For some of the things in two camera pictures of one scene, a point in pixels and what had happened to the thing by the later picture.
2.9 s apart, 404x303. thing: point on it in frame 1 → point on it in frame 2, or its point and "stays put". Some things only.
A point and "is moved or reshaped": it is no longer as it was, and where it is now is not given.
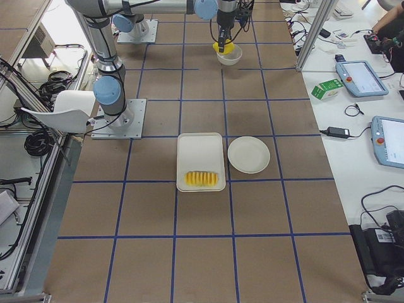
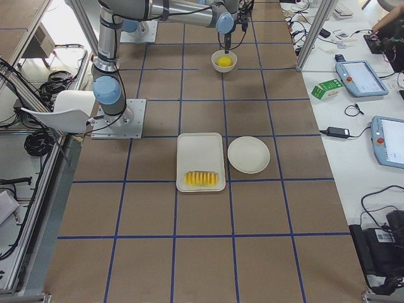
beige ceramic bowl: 231,58 is moved or reshaped
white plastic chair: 72,110 stays put
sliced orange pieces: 201,178 stays put
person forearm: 388,17 stays put
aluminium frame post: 321,16 stays put
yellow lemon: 228,48 → 224,62
